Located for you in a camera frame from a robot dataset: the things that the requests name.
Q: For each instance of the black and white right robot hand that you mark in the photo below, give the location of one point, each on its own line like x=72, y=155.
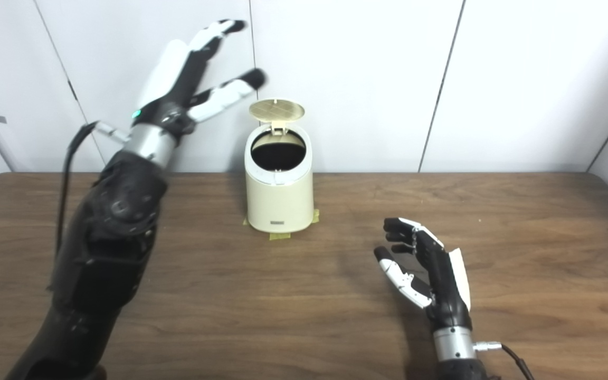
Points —
x=441, y=279

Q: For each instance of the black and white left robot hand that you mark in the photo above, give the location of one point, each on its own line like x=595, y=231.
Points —
x=169, y=89

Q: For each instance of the cream round bin lid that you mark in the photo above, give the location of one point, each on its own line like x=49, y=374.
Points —
x=276, y=110

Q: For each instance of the cream-colored bin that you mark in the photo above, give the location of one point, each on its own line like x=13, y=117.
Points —
x=279, y=203

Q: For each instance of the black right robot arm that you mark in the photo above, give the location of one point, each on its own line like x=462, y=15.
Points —
x=457, y=351

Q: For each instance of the black wall panel hinge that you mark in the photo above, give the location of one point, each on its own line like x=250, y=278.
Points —
x=72, y=89

